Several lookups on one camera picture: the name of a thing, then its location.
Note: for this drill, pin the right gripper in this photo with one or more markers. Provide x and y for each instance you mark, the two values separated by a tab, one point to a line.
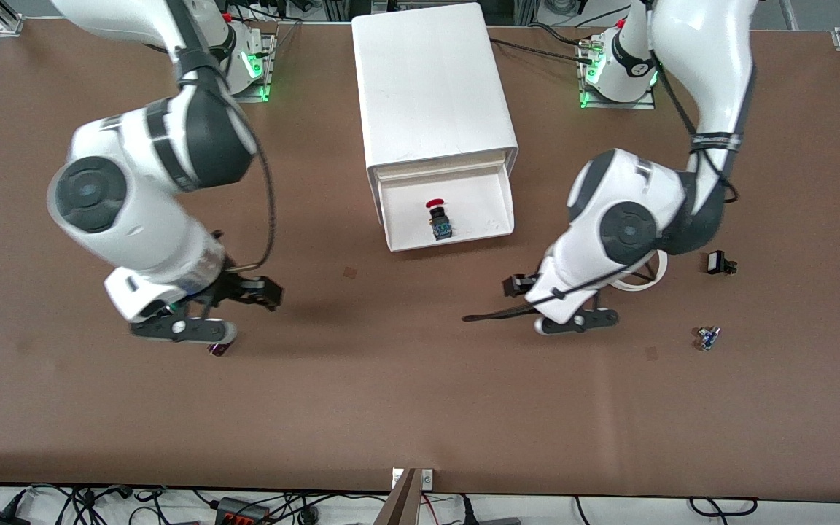
236	286

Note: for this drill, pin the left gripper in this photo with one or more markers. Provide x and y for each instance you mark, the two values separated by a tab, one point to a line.
518	284

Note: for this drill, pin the red push button switch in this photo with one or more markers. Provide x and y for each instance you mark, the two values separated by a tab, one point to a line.
440	226

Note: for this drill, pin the white plastic drawer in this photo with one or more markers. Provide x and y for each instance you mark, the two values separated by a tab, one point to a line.
405	219
442	165

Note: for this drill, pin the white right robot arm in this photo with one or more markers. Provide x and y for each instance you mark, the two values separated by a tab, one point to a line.
121	211

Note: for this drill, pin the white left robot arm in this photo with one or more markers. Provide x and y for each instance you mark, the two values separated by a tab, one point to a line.
704	65

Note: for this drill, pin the black square white-faced button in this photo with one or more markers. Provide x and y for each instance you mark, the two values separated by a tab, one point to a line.
716	262

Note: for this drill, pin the white drawer cabinet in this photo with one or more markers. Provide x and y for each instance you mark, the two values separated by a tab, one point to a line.
427	87

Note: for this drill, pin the small purple component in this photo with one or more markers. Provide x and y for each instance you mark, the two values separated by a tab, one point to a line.
218	350

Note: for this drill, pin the white curved plastic clip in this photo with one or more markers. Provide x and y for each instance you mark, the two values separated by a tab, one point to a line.
659	271

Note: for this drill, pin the black orange power strip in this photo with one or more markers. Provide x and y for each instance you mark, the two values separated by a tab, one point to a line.
241	512

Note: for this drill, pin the small metal bracket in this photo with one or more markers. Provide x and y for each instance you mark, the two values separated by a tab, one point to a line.
708	337

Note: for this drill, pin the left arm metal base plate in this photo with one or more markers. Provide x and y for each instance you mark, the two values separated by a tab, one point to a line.
609	105

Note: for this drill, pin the small white bracket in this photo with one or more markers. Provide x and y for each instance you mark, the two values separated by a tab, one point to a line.
397	478
427	478

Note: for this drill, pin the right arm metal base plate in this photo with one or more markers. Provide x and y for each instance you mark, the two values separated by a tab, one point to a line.
269	73

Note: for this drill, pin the grey camera mount bar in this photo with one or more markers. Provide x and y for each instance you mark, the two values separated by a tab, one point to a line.
398	503

